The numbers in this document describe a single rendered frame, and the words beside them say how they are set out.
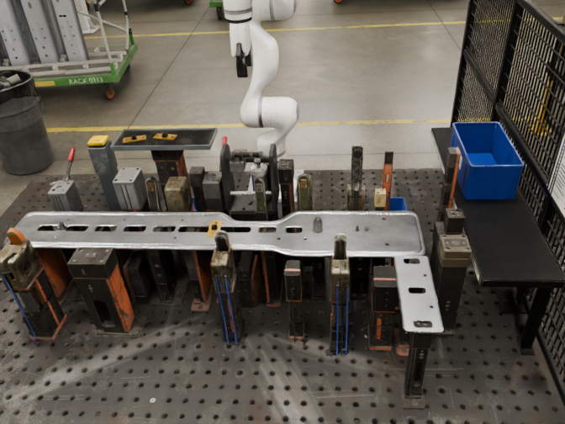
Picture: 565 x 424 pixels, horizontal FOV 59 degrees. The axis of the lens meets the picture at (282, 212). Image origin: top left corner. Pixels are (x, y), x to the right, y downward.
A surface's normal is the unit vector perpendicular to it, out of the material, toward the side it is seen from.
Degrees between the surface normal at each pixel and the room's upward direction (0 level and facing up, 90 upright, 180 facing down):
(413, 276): 0
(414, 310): 0
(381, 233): 0
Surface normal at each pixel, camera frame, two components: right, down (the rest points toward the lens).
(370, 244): -0.06, -0.80
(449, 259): -0.08, 0.59
